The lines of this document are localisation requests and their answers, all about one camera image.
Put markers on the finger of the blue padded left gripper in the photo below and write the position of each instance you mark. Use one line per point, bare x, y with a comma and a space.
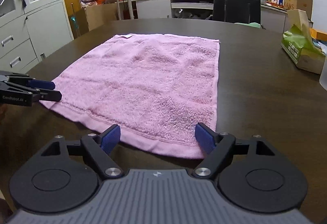
39, 84

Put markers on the grey metal filing cabinet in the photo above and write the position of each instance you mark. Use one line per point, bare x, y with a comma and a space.
31, 30

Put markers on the frosted plastic cup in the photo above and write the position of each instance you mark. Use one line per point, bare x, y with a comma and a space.
323, 75

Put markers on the orange box on books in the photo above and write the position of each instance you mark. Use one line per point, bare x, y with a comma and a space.
318, 35

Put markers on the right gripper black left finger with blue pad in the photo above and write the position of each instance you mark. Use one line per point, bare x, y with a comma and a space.
86, 158

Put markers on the black office chair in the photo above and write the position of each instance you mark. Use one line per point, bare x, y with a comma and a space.
237, 11

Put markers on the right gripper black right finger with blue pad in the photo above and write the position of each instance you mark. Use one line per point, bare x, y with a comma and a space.
220, 148

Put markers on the grey low counter cabinet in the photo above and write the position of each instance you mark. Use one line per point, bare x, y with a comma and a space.
272, 19

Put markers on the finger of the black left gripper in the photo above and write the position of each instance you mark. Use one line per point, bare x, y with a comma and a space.
46, 95

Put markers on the green tissue pack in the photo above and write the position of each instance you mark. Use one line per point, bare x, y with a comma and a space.
298, 45

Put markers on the pink terry towel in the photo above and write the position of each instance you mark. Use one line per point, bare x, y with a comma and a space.
155, 87

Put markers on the green plush cushion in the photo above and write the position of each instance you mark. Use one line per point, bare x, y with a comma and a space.
252, 24

